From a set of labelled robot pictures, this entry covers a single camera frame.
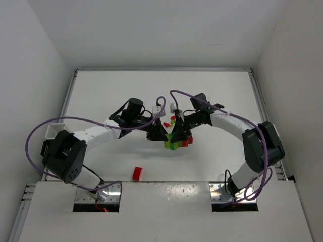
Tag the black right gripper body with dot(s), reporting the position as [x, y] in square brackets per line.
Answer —
[180, 123]

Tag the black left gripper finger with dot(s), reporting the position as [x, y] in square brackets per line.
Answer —
[160, 132]
[151, 132]

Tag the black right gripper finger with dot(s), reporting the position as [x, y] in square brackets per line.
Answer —
[176, 133]
[181, 131]

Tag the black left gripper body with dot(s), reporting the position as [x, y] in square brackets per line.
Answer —
[154, 125]

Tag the multicolour lego brick stack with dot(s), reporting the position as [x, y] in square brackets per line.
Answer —
[179, 144]

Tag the red curved lego brick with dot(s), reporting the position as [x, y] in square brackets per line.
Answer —
[137, 174]

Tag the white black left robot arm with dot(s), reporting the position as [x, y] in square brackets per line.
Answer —
[65, 155]

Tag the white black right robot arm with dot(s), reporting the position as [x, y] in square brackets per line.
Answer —
[261, 143]

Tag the small lime lego brick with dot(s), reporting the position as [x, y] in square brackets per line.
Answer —
[171, 122]

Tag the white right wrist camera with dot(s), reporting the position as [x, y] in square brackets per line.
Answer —
[175, 110]

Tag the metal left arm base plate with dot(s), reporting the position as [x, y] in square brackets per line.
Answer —
[108, 195]

